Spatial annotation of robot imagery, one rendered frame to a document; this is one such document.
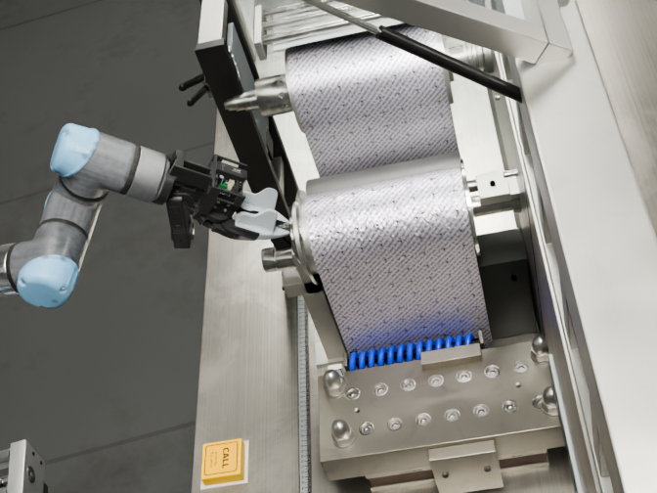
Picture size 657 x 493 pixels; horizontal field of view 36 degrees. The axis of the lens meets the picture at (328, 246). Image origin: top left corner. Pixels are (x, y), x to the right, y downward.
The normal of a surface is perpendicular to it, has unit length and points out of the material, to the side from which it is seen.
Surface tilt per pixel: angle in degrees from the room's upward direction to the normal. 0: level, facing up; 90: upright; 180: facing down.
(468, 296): 90
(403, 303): 90
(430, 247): 90
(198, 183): 90
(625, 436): 0
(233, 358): 0
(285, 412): 0
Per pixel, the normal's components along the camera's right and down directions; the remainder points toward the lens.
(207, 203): 0.03, 0.73
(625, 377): -0.23, -0.66
